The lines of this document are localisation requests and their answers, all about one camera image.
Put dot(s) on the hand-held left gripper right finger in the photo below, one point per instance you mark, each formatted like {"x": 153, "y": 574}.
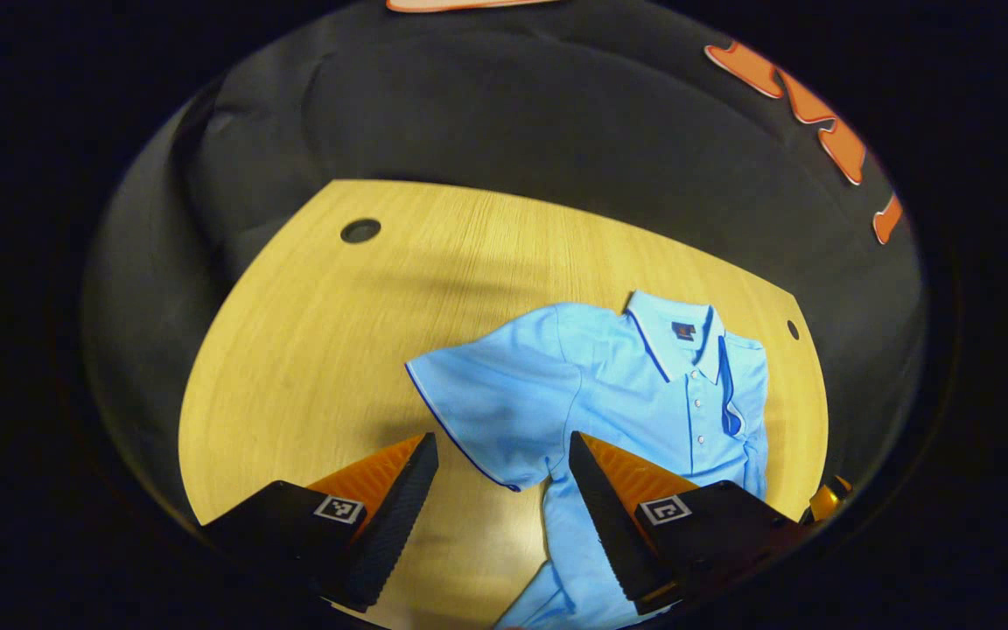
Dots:
{"x": 613, "y": 534}

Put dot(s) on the light blue T-shirt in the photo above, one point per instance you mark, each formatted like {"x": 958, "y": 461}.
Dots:
{"x": 556, "y": 385}

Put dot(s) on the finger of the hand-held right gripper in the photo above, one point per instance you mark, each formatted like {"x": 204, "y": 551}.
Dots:
{"x": 826, "y": 500}

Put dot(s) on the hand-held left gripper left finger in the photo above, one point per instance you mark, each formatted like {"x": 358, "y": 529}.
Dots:
{"x": 399, "y": 525}

